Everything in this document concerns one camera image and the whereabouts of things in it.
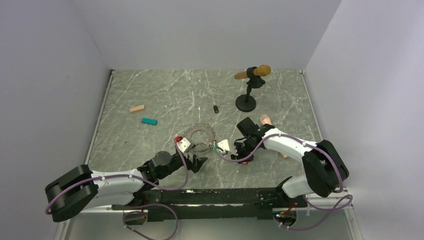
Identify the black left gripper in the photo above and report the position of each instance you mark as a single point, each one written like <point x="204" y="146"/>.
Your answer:
<point x="197" y="163"/>

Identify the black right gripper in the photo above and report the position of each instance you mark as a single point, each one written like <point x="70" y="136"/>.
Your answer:
<point x="239" y="155"/>

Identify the green tag key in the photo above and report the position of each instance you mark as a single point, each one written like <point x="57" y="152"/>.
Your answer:
<point x="216" y="148"/>

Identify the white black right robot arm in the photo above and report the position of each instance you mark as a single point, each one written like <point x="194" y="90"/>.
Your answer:
<point x="324" y="169"/>

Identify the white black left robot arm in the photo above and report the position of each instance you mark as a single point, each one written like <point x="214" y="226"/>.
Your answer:
<point x="82" y="188"/>

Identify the black tag key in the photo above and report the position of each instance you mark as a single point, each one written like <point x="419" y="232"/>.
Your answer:
<point x="216" y="108"/>

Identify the black microphone stand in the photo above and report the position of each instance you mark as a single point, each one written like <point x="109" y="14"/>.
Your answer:
<point x="245" y="102"/>

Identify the teal block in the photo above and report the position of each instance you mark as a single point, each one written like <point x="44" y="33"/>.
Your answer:
<point x="149" y="121"/>

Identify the tan wooden block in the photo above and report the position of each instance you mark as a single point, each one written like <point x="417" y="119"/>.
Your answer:
<point x="137" y="108"/>

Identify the gold microphone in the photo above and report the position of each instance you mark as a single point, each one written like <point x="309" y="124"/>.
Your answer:
<point x="261" y="71"/>

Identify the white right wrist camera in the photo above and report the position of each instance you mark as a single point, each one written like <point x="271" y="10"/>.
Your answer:
<point x="223" y="147"/>

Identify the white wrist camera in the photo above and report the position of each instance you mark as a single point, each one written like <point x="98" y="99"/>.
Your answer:
<point x="223" y="147"/>
<point x="182" y="144"/>

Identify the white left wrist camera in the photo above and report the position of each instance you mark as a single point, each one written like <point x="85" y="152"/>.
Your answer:
<point x="182" y="144"/>

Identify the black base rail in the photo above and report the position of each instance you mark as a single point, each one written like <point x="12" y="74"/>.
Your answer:
<point x="260" y="203"/>

